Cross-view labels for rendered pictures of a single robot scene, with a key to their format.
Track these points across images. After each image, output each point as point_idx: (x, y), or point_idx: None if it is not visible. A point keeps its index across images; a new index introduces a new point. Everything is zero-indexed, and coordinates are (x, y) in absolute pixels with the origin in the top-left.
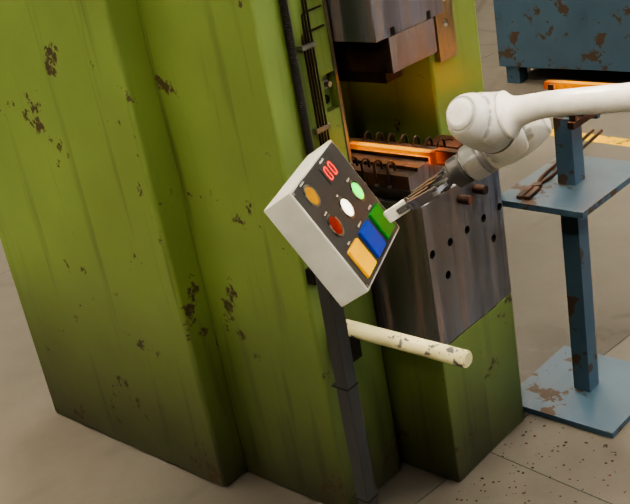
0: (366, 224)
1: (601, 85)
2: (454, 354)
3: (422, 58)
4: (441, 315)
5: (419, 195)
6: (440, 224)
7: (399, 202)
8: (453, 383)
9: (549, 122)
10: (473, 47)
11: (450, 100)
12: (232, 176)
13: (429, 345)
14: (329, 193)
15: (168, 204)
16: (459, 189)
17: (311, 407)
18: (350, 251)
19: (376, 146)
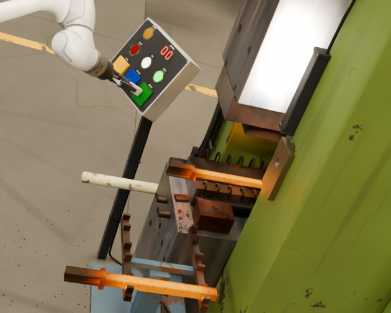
0: (136, 75)
1: (15, 1)
2: (89, 172)
3: (221, 107)
4: (142, 233)
5: (117, 71)
6: (162, 190)
7: (133, 84)
8: None
9: (54, 43)
10: (280, 230)
11: (254, 225)
12: None
13: (109, 176)
14: (152, 49)
15: None
16: (169, 195)
17: None
18: (120, 56)
19: (247, 178)
